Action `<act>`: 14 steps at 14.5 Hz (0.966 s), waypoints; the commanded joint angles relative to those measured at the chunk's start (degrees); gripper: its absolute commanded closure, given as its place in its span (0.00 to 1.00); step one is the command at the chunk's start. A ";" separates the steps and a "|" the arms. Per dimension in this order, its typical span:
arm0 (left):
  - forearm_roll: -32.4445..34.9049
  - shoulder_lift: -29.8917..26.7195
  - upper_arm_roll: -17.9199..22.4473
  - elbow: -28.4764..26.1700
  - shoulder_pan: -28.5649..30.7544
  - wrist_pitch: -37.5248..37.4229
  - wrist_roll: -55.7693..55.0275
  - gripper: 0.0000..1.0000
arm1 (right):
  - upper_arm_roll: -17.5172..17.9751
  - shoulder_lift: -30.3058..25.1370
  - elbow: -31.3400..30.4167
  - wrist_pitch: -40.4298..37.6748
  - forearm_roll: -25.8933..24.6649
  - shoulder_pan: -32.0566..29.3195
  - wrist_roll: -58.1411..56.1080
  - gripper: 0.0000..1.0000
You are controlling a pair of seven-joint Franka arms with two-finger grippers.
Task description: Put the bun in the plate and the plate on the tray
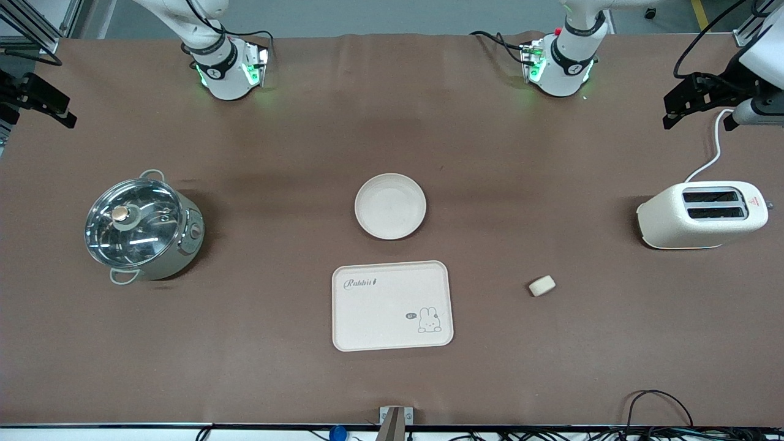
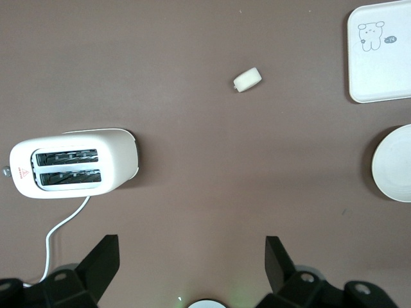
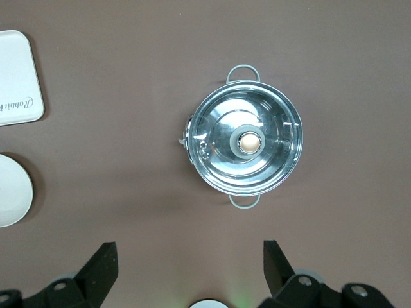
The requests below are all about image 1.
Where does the round cream plate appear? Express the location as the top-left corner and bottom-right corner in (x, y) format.
(354, 173), (428, 241)

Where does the cream rabbit print tray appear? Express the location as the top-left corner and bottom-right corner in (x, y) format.
(331, 260), (454, 352)

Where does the cream two-slot toaster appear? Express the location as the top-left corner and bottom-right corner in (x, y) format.
(636, 181), (774, 250)

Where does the glass pot lid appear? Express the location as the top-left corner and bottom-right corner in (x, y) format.
(85, 179), (184, 268)

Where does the pale green electric pot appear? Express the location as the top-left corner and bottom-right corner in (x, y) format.
(85, 170), (205, 285)

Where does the brown table cover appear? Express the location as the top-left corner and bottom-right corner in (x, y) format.
(0, 31), (784, 428)

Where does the white toaster power cable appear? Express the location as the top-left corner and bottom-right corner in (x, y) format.
(685, 108), (736, 183)

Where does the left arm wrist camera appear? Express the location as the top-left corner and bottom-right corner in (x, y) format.
(725, 98), (784, 130)

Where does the aluminium frame profile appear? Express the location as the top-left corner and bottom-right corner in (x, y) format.
(0, 0), (83, 54)
(733, 0), (784, 47)

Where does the left arm base black cable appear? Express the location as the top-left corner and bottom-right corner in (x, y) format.
(470, 31), (533, 65)

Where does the black looped cable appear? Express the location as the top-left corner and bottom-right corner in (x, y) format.
(624, 390), (694, 441)

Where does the grey metal camera bracket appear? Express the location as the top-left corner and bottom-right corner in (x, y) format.
(379, 405), (415, 441)

